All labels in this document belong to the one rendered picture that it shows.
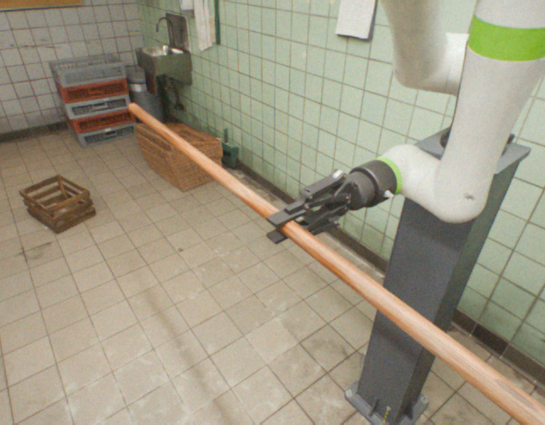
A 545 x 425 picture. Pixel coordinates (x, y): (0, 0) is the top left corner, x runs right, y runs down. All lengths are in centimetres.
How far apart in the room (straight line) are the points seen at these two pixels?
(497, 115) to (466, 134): 5
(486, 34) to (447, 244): 61
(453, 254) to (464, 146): 44
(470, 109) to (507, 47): 11
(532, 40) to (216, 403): 164
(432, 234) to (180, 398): 128
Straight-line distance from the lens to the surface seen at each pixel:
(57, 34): 458
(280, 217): 65
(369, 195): 76
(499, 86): 66
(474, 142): 72
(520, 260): 191
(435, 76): 97
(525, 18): 62
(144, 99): 430
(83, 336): 220
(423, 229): 111
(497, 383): 51
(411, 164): 84
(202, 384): 187
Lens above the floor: 160
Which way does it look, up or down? 35 degrees down
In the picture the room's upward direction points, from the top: straight up
